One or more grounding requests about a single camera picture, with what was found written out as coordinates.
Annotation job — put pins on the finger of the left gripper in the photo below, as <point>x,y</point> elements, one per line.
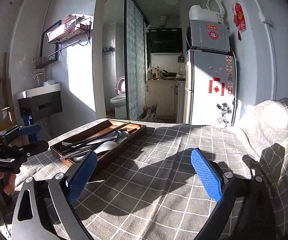
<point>33,148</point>
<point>18,131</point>

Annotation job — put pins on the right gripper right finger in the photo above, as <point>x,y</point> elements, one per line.
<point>256,219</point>

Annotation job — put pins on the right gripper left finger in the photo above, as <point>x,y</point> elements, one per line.
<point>31,219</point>

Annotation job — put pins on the dark wooden chopstick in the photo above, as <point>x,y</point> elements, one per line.
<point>85,141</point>

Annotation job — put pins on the steel spoon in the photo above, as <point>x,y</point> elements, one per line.
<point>71,149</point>
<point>117,136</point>

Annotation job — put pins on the kitchen counter cabinet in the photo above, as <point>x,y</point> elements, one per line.
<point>169,97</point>

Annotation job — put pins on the white wash basin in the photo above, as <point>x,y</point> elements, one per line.
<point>40,102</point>

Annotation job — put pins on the wooden utensil tray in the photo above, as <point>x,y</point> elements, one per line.
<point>136,131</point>

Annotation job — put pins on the steel spoon in tray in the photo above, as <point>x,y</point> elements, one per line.
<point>117,136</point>

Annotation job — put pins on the grey checkered tablecloth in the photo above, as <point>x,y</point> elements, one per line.
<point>151,190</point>

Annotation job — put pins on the white toilet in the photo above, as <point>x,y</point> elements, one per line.
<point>119,101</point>

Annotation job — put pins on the silver refrigerator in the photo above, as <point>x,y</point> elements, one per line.
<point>210,89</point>

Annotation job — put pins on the grey microwave oven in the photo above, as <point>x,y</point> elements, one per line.
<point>204,35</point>

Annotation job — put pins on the white rice cooker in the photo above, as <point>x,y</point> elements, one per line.
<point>214,12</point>

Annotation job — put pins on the wall wire rack shelf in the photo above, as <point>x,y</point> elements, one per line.
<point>60,32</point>

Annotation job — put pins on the red wall ornament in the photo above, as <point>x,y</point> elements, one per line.
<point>239,19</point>

